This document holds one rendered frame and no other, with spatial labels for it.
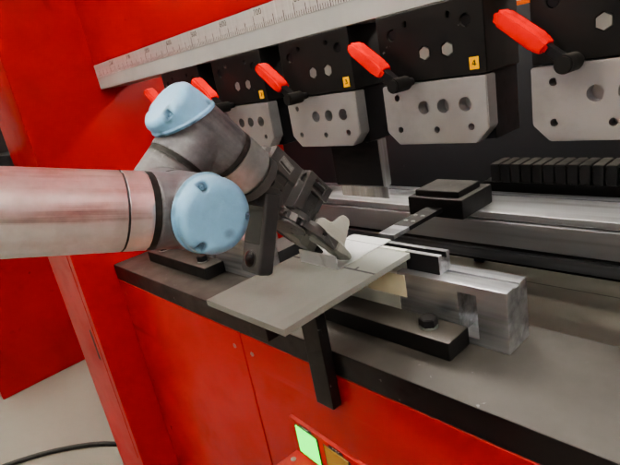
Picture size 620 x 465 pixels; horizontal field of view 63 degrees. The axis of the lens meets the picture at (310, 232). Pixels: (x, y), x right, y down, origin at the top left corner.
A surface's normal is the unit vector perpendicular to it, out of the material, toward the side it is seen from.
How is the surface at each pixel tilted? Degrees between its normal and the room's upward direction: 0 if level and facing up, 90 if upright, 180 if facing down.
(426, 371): 0
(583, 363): 0
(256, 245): 68
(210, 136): 94
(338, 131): 90
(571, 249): 90
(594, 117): 90
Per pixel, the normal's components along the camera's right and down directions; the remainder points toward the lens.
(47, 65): 0.68, 0.11
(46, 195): 0.55, -0.27
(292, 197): -0.60, -0.49
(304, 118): -0.71, 0.33
